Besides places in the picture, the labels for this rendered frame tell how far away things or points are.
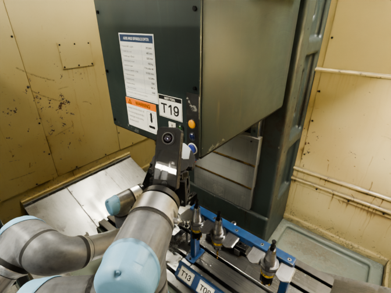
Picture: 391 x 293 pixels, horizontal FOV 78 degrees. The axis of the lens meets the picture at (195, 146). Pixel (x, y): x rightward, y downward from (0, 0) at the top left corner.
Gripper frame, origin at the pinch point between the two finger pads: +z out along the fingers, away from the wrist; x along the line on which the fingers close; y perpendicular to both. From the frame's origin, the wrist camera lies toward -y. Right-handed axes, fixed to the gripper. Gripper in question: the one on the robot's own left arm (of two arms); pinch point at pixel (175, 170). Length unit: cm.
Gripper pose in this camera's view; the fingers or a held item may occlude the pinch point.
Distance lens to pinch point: 119.9
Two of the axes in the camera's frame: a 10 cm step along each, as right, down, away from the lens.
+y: 0.1, 8.9, 4.6
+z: 7.3, -3.2, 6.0
